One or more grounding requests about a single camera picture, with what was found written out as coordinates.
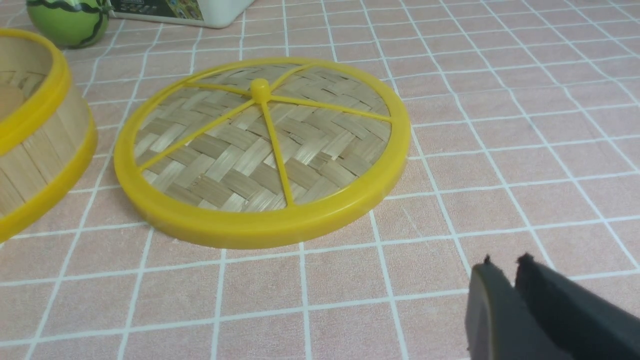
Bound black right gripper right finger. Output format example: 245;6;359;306
515;253;640;360

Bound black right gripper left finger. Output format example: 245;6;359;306
465;255;572;360

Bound woven bamboo lid yellow rim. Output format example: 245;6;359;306
113;57;411;249

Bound bamboo steamer basket yellow rims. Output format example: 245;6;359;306
0;27;98;242

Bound white box with dark label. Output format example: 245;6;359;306
109;0;254;29

